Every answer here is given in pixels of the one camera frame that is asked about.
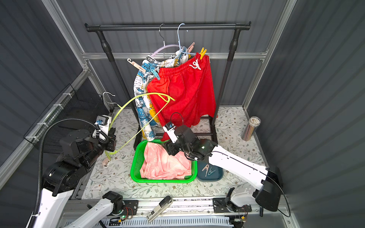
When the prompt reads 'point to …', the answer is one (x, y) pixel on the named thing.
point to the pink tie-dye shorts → (158, 164)
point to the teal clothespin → (211, 171)
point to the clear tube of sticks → (254, 122)
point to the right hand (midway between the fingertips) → (168, 140)
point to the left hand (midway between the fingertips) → (112, 129)
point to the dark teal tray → (207, 172)
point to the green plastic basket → (137, 158)
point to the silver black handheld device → (163, 205)
